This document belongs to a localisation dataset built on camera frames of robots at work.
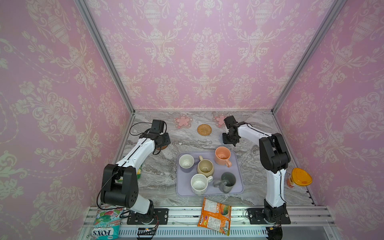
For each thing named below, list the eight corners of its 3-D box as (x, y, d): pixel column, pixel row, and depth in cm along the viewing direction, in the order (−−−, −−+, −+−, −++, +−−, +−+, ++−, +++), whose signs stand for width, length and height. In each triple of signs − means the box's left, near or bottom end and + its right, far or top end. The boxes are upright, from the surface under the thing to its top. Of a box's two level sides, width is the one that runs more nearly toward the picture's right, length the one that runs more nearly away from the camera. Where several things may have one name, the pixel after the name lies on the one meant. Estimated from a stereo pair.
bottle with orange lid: (286, 190, 84) (296, 183, 76) (281, 175, 89) (290, 168, 81) (303, 190, 84) (315, 183, 76) (296, 175, 89) (307, 168, 81)
